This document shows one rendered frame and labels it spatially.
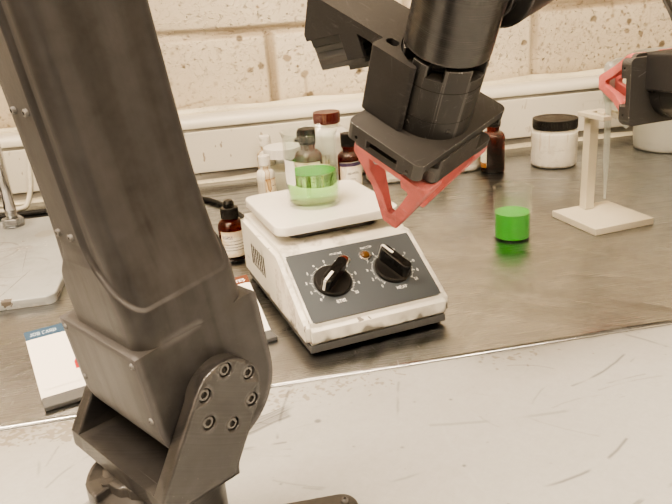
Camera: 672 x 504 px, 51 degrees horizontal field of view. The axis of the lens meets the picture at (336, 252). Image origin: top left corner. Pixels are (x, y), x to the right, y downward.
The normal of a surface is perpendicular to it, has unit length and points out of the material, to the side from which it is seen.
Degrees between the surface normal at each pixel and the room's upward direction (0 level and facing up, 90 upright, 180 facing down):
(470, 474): 0
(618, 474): 0
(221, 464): 90
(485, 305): 0
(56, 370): 40
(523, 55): 90
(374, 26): 30
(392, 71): 103
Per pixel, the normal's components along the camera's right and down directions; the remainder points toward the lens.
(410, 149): 0.11, -0.65
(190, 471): 0.71, 0.20
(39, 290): -0.07, -0.93
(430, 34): -0.58, 0.57
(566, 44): 0.18, 0.34
